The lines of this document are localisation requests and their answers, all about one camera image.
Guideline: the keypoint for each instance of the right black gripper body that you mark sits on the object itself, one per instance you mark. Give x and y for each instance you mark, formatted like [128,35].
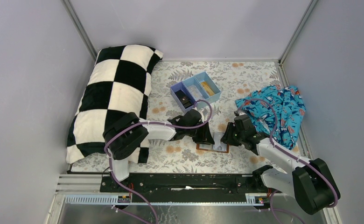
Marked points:
[231,136]

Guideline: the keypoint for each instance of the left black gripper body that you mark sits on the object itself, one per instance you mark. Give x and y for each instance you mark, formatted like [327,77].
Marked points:
[202,134]

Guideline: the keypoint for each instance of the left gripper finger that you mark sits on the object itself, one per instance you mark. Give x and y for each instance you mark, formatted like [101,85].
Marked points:
[198,137]
[206,135]

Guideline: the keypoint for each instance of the brown leather card holder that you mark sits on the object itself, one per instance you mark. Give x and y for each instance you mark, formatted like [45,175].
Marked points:
[205,147]

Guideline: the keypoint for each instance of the silver grey credit card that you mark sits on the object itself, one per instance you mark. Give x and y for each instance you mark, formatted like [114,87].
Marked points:
[195,92]

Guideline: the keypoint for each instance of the blue compartment organizer box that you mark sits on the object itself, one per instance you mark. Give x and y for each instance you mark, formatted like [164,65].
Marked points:
[196,80]

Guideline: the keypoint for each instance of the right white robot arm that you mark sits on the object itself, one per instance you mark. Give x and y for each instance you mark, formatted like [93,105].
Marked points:
[309,182]

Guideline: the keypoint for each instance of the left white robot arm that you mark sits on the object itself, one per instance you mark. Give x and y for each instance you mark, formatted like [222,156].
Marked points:
[128,133]

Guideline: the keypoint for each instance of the black item in box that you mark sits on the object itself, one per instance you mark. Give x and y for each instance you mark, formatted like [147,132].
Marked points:
[184,99]

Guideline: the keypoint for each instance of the blue patterned cloth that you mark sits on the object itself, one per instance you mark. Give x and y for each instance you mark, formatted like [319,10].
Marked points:
[276,107]

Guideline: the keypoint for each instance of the floral table mat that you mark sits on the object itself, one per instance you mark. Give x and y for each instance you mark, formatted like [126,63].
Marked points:
[235,80]

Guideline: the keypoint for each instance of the black white checkered pillow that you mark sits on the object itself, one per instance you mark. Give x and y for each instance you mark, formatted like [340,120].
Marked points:
[120,83]

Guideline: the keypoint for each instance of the white slotted cable duct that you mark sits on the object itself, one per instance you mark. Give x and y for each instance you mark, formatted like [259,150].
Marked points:
[126,200]

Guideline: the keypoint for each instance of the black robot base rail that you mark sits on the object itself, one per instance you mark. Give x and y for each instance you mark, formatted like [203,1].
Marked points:
[199,188]

